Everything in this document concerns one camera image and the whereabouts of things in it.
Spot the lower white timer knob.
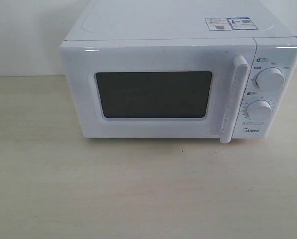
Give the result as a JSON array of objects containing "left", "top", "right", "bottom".
[{"left": 246, "top": 100, "right": 273, "bottom": 121}]

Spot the white microwave door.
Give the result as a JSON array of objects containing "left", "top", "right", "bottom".
[{"left": 59, "top": 38, "right": 257, "bottom": 143}]

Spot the white microwave oven body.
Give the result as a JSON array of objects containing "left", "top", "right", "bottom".
[{"left": 62, "top": 0, "right": 297, "bottom": 140}]

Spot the white and blue label sticker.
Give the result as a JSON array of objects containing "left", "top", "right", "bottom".
[{"left": 205, "top": 17, "right": 258, "bottom": 31}]

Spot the upper white control knob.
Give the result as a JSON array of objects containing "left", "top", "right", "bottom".
[{"left": 255, "top": 67, "right": 285, "bottom": 91}]

